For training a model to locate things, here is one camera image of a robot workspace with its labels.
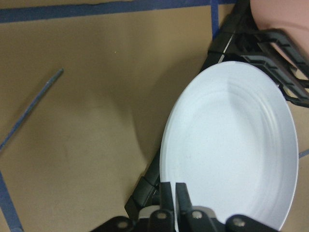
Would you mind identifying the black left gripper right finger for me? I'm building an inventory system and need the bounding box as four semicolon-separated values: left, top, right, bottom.
175;183;193;215

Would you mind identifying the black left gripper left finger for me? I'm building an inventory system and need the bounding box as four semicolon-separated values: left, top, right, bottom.
159;182;174;212

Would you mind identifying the light blue plate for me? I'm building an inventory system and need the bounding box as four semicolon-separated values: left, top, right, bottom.
160;61;298;230

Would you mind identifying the pink plate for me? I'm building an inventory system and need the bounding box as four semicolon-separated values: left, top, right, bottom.
250;0;309;56

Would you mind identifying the black dish rack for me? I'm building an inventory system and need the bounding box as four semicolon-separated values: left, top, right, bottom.
125;0;309;219

